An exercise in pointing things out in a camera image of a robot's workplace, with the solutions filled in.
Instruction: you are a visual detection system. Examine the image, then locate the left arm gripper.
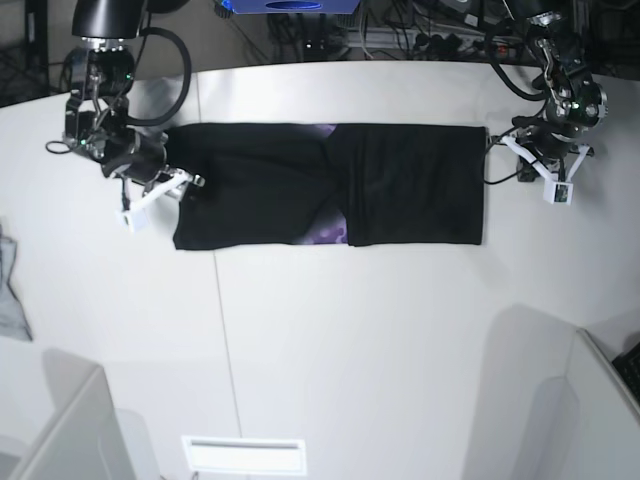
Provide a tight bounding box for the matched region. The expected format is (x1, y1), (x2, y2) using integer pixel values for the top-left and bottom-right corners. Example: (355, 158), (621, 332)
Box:
(511, 116), (585, 183)

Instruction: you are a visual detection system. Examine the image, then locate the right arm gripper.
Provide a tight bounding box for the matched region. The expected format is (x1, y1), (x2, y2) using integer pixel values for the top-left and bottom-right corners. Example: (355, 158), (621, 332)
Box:
(101, 130), (206, 187)

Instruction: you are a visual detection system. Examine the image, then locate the black T-shirt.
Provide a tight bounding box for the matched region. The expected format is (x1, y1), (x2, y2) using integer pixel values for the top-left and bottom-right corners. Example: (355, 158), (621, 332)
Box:
(166, 123), (487, 251)

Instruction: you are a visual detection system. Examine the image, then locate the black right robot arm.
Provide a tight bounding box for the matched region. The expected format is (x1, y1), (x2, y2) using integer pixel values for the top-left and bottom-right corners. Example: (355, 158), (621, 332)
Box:
(45, 1), (205, 187)

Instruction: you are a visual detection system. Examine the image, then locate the blue box at top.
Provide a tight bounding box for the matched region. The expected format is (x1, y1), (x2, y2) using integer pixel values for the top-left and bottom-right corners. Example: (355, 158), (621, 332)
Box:
(221, 0), (360, 15)

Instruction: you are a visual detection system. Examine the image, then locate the white power strip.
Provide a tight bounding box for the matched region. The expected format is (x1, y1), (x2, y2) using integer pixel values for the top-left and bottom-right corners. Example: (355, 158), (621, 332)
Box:
(344, 25), (524, 55)

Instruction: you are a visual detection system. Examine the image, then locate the black keyboard at right edge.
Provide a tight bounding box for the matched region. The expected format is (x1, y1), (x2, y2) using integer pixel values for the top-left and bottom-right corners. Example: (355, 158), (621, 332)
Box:
(612, 344), (640, 402)

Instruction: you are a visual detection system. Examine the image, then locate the grey cloth at left edge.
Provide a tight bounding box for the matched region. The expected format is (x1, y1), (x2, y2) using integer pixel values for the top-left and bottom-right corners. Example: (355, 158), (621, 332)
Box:
(1, 233), (33, 342)

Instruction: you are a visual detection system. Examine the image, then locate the white table cable slot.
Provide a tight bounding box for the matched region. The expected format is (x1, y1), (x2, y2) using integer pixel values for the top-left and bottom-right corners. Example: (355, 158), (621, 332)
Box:
(182, 436), (308, 476)

